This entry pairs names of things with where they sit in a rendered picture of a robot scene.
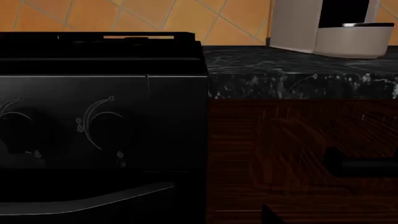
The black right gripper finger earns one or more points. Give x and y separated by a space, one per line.
268 217

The dark wooden cabinet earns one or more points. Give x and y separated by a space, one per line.
280 144

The black stove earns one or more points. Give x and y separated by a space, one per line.
174 116

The dark marble countertop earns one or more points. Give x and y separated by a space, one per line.
280 77

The black stove knob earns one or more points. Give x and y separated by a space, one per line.
110 133
14 135

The white coffee machine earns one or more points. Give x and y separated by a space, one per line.
342 39

